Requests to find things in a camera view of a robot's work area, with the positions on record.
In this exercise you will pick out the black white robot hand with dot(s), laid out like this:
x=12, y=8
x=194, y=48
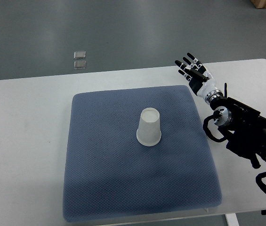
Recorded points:
x=199, y=78

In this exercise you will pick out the white paper cup on cushion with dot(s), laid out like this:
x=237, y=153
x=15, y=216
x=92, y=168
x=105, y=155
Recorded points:
x=149, y=131

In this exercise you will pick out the blue textured cushion mat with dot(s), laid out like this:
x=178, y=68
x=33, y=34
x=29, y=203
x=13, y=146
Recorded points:
x=109, y=174

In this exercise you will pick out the upper metal floor plate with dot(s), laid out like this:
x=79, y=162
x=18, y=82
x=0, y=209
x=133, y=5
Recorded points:
x=79, y=54

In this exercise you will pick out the white table leg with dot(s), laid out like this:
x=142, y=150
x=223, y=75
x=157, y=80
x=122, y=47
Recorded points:
x=231, y=219

